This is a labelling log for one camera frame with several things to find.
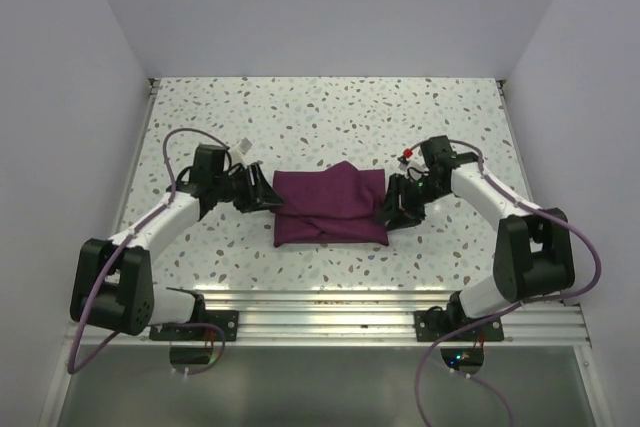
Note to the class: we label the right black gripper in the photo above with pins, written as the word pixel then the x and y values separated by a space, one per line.
pixel 398 184

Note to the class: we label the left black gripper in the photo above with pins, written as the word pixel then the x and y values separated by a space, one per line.
pixel 260 193

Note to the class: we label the purple surgical cloth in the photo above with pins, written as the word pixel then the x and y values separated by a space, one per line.
pixel 336 205

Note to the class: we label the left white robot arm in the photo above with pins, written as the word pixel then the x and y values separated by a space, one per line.
pixel 114 287

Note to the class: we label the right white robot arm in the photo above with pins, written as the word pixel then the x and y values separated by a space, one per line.
pixel 533 254

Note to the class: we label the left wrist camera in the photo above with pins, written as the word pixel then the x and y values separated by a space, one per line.
pixel 239 151

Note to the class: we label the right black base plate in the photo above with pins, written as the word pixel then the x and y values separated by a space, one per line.
pixel 434 324

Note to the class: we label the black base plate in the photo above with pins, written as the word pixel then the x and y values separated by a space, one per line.
pixel 434 324
pixel 217 325

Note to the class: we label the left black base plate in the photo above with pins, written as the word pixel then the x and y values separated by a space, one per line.
pixel 217 325

